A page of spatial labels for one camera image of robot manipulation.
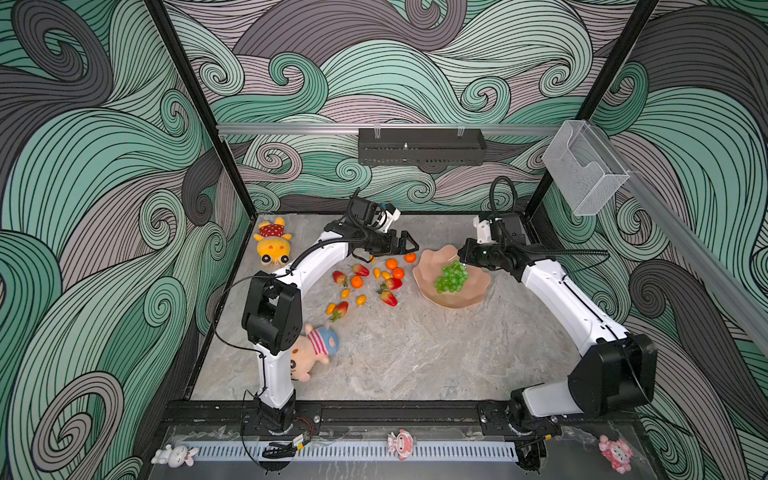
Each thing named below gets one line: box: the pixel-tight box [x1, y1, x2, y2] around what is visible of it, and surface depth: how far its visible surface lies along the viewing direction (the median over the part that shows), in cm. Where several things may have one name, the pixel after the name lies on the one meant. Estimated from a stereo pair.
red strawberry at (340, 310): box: [331, 301, 349, 322], surface depth 93 cm
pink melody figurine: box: [598, 434, 634, 475], surface depth 67 cm
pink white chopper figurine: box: [387, 429, 417, 461], surface depth 69 cm
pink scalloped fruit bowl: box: [412, 244, 491, 309], surface depth 96 cm
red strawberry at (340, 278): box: [333, 270, 347, 287], surface depth 100 cm
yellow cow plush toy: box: [253, 217, 293, 265], surface depth 108 cm
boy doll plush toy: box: [290, 323, 340, 383], surface depth 80 cm
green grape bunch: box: [434, 260, 469, 294], surface depth 89 cm
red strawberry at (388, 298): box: [381, 290, 398, 307], surface depth 96 cm
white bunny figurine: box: [151, 444, 199, 468], surface depth 68 cm
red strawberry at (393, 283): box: [385, 278, 403, 290], surface depth 100 cm
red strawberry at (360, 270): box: [353, 264, 370, 276], surface depth 103 cm
